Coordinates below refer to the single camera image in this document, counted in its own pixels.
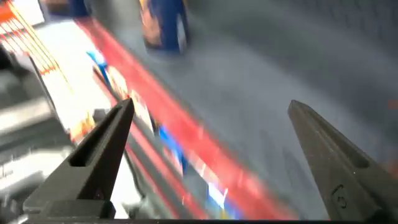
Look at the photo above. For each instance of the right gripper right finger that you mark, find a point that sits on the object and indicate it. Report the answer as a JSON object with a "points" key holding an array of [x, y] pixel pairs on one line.
{"points": [[339, 174]]}

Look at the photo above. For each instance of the pink shopping cart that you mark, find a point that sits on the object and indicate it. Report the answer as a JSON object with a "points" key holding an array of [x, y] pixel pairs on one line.
{"points": [[25, 43]]}

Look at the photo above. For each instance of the blue snack can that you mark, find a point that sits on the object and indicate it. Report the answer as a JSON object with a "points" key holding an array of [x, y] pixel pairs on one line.
{"points": [[165, 25]]}

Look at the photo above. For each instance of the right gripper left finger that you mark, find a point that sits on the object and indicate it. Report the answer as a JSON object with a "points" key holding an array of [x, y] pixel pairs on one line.
{"points": [[102, 168]]}

